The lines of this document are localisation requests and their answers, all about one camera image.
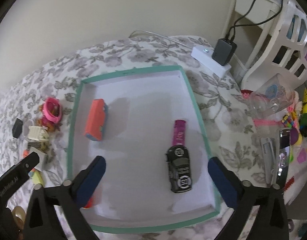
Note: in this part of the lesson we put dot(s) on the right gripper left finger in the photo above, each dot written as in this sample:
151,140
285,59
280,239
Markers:
41,218

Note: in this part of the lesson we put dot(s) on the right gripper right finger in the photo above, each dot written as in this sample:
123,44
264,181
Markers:
271,221

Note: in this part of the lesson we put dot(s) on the orange blue yellow toy gun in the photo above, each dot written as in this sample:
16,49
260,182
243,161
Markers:
36,177

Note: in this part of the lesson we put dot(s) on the cream slotted plastic holder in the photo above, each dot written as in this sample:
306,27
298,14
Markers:
38,133

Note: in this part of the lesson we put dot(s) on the black toy car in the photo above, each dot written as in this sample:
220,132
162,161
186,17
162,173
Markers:
178,161

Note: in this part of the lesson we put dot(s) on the white charger adapter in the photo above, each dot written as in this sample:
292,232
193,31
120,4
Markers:
43,157

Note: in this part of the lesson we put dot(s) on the gold patterned rectangular clip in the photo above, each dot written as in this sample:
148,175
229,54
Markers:
41,146

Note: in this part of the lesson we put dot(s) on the black smartphone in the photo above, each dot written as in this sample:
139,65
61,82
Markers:
284,148

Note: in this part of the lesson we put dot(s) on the black charger cube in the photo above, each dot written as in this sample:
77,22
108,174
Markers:
17,128

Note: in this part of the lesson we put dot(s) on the brown puppy toy figure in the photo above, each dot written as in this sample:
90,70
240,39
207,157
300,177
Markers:
45,120

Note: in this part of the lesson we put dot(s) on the white smartwatch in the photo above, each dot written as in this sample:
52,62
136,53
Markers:
25,129

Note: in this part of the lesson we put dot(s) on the floral grey white blanket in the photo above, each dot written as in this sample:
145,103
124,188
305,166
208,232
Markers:
229,126

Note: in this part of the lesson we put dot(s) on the teal rimmed white tray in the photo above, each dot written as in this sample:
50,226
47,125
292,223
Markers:
134,195

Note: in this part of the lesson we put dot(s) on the magenta tube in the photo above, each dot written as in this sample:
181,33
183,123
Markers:
179,134

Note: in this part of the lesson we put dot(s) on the clear glass cup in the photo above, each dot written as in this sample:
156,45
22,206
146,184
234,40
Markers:
272,97

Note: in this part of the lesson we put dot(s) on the white plastic basket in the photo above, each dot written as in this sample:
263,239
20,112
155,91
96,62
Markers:
286,52

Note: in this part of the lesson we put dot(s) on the black power adapter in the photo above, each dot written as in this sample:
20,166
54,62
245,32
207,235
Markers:
224,51

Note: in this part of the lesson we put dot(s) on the white power strip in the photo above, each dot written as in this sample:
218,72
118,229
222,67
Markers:
204,56

